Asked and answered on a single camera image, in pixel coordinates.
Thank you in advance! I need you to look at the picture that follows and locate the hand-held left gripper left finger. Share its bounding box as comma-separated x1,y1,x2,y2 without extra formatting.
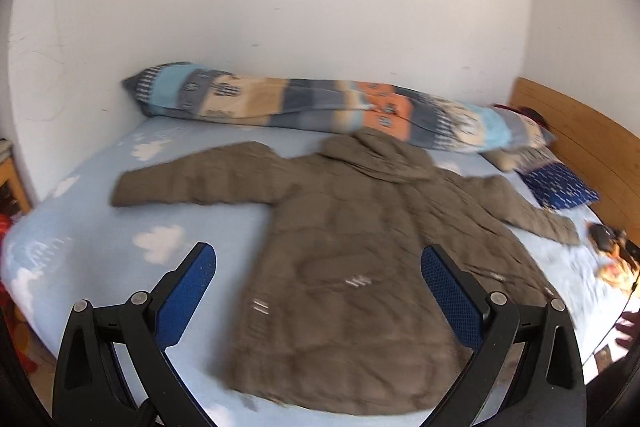
52,242,221,427

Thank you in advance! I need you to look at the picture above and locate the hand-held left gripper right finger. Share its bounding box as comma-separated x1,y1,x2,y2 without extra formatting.
420,244,586,427

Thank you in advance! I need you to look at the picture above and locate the brown puffer jacket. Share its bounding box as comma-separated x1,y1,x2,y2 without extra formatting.
110,127,581,415

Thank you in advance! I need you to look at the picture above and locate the person's right hand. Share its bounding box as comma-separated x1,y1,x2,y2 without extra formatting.
615,309,640,350

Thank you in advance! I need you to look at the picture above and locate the bed with cloud-print sheet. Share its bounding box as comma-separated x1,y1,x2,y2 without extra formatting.
0,114,640,427

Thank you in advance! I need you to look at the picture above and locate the beige patterned pillow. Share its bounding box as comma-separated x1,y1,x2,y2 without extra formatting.
482,147,556,172

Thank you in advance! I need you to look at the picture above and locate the navy dotted pillow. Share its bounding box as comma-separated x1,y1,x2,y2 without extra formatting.
520,159,601,210

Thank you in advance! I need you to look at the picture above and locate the small black object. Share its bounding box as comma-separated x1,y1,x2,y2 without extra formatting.
587,223,628,253

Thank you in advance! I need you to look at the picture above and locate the orange crumpled item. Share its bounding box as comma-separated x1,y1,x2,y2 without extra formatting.
597,247,638,290

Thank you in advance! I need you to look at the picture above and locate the red orange cloth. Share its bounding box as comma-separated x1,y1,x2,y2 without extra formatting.
0,277,51,373

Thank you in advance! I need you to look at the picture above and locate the dark red cloth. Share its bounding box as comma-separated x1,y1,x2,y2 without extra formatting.
492,103,551,130

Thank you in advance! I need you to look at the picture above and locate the wooden headboard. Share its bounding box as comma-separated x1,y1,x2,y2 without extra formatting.
507,77,640,258

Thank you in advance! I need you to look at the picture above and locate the wooden side stand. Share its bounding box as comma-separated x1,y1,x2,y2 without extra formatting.
0,139,33,215

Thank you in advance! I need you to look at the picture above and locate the rolled patchwork quilt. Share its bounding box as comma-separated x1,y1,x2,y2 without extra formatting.
121,62,558,155

